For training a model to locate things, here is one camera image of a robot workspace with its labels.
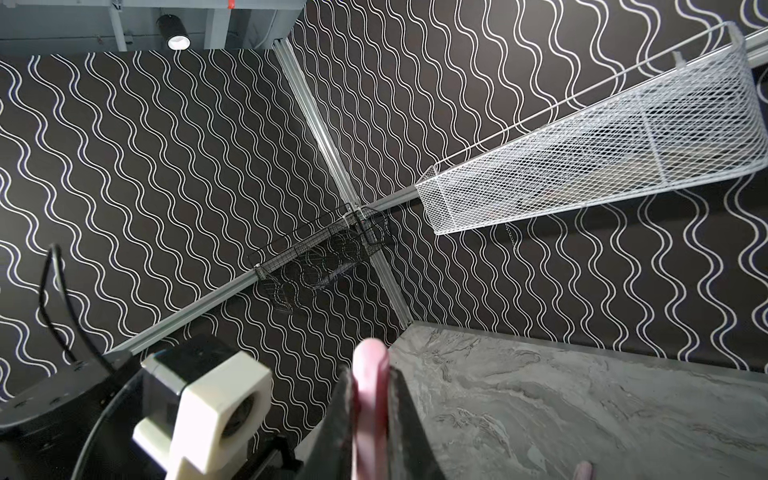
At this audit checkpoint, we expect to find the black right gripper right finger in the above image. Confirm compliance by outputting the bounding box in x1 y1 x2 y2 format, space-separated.
387 367 446 480

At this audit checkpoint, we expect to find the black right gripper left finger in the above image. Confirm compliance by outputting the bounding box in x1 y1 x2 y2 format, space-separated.
297 368 357 480

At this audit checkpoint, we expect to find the pink pen cap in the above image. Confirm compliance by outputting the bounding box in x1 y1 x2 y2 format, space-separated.
352 338 390 480

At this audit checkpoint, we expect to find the pink pen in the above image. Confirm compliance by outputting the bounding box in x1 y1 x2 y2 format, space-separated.
573 461 594 480

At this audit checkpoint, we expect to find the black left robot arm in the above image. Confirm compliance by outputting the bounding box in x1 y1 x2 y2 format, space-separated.
1 334 302 479

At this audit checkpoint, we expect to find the ceiling spot lamp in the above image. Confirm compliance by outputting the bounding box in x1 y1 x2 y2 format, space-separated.
156 14 191 51

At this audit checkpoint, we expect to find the black wire basket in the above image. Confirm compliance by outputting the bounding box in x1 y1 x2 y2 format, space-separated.
246 203 394 313

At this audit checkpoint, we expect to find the white wire mesh basket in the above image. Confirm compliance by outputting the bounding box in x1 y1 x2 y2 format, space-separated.
416 21 767 235

